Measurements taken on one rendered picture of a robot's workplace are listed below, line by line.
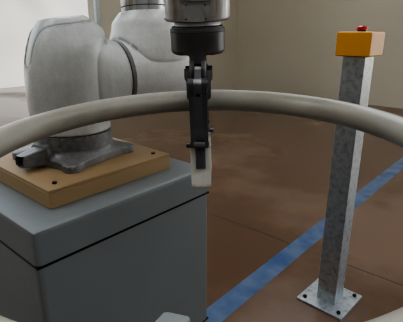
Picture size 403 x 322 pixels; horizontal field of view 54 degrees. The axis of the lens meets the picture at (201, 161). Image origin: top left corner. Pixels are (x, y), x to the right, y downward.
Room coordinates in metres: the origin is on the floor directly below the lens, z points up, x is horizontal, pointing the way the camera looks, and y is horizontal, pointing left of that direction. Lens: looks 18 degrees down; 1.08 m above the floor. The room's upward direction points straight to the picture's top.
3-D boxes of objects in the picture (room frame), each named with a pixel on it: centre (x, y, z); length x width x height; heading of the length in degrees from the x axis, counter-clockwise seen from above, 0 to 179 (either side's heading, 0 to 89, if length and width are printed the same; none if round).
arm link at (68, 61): (0.80, 0.26, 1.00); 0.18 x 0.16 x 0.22; 132
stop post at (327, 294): (1.41, -0.54, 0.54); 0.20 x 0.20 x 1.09; 46
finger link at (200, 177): (0.56, 0.00, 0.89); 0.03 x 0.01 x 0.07; 88
